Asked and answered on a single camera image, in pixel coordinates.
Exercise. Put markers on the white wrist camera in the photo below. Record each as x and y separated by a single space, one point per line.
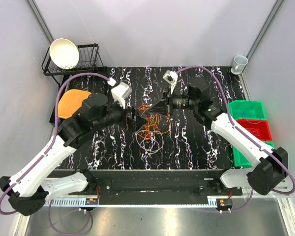
120 93
171 78

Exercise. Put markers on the white bowl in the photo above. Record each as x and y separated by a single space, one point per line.
64 53

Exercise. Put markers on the red bin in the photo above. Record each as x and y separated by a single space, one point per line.
257 127

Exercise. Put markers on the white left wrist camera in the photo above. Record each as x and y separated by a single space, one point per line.
120 93

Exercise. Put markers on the white mug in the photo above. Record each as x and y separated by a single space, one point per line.
239 64

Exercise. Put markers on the green bin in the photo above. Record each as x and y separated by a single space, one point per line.
240 160
246 109

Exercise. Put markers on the green bin near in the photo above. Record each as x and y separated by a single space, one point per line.
240 160

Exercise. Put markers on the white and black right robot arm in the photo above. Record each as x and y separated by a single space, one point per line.
268 165

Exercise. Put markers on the black wire dish rack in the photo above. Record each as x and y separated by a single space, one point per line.
89 61

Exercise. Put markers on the orange woven basket tray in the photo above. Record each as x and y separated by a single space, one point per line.
71 101

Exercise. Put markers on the aluminium frame rail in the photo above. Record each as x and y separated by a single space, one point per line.
88 201

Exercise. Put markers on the green bin far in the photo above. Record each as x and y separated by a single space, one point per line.
246 109

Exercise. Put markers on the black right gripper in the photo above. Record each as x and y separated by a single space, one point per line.
161 106

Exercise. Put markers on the black marbled mat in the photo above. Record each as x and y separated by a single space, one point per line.
185 145

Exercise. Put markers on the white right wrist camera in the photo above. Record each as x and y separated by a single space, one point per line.
171 78

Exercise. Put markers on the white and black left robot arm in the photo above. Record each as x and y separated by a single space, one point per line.
28 190

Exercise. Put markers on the black tray under basket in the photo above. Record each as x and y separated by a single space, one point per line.
93 84

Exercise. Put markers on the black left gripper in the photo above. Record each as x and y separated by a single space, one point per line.
136 122

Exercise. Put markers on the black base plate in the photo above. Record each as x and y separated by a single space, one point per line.
160 188

